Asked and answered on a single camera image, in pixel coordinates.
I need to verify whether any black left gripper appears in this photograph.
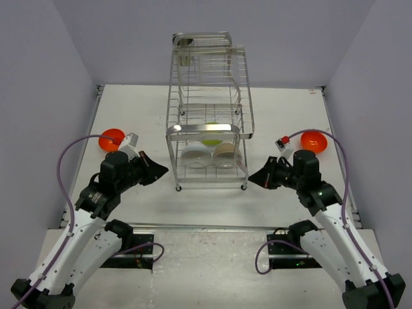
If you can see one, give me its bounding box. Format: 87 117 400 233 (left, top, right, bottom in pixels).
117 150 169 192

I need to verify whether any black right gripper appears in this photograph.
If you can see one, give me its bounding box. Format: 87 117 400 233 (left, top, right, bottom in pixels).
248 156 303 191

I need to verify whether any white ribbed bowl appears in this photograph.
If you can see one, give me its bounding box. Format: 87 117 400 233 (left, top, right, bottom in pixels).
180 142 212 169

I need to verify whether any orange plastic bowl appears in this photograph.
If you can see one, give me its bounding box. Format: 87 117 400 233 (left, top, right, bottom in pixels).
300 131 328 154
98 128 126 152

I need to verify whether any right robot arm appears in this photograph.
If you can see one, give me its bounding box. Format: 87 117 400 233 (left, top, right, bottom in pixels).
248 150 406 308

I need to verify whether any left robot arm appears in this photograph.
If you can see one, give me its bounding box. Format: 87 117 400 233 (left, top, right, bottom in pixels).
11 151 168 308

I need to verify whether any beige ceramic bowl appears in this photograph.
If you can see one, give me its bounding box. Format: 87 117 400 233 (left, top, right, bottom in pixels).
212 142 237 168

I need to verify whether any green ribbed bowl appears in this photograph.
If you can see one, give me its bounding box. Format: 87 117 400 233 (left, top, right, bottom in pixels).
201 132 223 147

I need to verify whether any perforated metal cutlery holder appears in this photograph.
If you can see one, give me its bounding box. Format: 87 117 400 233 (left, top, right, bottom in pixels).
176 38 193 67

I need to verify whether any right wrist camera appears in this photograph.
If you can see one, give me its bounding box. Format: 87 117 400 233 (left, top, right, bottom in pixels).
275 136 294 160

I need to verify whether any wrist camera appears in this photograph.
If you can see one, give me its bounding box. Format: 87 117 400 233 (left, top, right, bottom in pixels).
275 136 294 160
118 133 138 160

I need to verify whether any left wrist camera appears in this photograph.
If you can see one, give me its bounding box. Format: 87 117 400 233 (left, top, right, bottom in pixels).
118 133 138 160

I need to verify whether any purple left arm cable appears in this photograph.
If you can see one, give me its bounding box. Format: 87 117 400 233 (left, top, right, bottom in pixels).
9 134 165 309

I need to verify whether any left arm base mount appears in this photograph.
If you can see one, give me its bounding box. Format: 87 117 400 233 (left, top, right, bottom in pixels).
100 220 155 270

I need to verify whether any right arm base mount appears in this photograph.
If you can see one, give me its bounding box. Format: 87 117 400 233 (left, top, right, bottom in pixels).
267 220 322 270

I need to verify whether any metal wire dish rack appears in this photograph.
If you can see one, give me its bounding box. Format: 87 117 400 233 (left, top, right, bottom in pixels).
165 32 255 191

